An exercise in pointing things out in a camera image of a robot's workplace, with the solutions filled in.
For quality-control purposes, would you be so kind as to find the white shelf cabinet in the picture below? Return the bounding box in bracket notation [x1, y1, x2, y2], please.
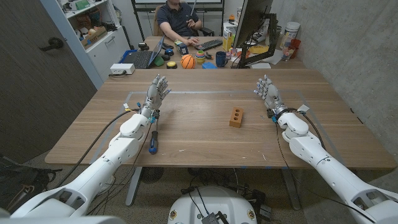
[40, 0, 131, 90]

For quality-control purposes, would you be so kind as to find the black computer keyboard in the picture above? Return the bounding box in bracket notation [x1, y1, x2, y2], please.
[194, 39, 224, 52]

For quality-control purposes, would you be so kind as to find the white power strip box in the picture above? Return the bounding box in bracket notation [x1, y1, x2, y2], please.
[109, 63, 136, 75]

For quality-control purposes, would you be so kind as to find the blue black handled screwdriver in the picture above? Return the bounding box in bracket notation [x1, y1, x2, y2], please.
[148, 118, 160, 156]

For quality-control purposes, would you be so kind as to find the brown cardboard box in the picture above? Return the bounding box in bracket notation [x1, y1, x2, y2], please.
[80, 26, 108, 50]

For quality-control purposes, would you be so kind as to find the open dark laptop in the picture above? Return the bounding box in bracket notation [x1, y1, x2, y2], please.
[123, 35, 165, 70]

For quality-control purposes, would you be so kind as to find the red plastic cup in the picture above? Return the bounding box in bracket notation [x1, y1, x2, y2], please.
[289, 39, 302, 59]

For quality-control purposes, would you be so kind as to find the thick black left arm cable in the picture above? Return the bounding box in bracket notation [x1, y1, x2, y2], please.
[55, 108, 141, 189]

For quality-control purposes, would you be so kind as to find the yellow bowl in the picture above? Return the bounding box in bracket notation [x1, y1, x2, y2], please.
[248, 45, 270, 55]

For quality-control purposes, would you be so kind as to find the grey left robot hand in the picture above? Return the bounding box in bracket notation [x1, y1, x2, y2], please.
[141, 73, 172, 118]

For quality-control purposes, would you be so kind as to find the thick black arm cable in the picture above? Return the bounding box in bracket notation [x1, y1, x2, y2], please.
[285, 108, 326, 151]
[55, 108, 141, 189]

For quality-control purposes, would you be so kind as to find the white cylindrical canister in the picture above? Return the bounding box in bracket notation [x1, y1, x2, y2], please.
[281, 21, 301, 50]

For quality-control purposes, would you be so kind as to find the grey table leg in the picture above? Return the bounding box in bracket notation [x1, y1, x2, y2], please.
[125, 167, 143, 207]
[281, 169, 302, 212]

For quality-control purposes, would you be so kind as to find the small orange basketball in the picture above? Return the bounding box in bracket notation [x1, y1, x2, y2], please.
[180, 54, 197, 70]

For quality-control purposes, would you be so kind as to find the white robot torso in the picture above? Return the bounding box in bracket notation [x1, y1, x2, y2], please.
[167, 185, 258, 224]

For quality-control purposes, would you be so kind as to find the person in dark polo shirt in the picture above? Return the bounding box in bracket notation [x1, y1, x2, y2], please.
[156, 0, 203, 47]

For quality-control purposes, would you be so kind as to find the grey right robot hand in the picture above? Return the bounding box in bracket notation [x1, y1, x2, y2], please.
[253, 74, 289, 118]

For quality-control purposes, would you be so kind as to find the yellow white carton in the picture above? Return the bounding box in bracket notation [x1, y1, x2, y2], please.
[222, 28, 234, 52]

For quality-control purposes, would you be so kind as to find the black door handle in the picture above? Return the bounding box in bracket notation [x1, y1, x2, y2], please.
[39, 37, 65, 52]

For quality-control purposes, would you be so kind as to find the round black floor fan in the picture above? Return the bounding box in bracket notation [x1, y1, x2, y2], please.
[139, 167, 165, 184]

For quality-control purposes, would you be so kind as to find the orange brick block with holes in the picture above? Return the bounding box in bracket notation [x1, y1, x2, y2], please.
[229, 106, 244, 129]

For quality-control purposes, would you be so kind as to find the black computer monitor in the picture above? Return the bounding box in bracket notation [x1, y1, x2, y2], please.
[233, 0, 274, 49]

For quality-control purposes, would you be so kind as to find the colourful printed small box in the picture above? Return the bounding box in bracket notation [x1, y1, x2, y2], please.
[174, 39, 190, 56]

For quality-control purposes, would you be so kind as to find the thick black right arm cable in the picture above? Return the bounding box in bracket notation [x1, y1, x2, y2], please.
[285, 108, 326, 151]

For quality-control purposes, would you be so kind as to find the dark blue mug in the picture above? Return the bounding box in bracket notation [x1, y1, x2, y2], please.
[215, 50, 229, 68]

